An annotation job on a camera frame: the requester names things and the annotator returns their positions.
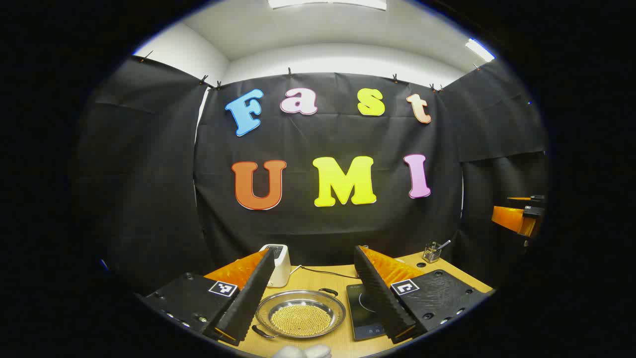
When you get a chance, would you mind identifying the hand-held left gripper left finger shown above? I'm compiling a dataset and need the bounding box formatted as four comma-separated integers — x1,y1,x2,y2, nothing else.
142,247,276,347

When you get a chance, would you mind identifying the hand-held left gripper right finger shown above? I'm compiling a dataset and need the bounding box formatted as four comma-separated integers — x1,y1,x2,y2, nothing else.
354,245,490,345

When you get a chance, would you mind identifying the black induction cooktop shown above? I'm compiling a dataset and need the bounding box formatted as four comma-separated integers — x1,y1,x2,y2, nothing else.
346,283,388,342

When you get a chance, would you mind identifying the stainless steel pot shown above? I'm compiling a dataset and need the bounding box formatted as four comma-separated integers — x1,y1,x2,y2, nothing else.
251,288,347,340

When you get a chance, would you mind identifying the white toaster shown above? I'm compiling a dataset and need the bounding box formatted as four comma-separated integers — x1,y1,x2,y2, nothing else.
259,244,291,288

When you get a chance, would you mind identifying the pile of yellow soybeans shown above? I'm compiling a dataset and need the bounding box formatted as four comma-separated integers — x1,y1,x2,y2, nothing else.
270,304,334,336

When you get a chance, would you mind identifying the black backdrop cloth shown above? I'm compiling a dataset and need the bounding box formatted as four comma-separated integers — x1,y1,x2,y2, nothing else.
75,56,550,294

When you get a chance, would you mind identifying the ceiling light panel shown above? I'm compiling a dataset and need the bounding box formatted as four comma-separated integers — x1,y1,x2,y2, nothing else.
267,0,388,11
465,38,496,63

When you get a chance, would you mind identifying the black power cable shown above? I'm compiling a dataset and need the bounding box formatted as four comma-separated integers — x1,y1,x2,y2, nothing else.
301,266,359,280

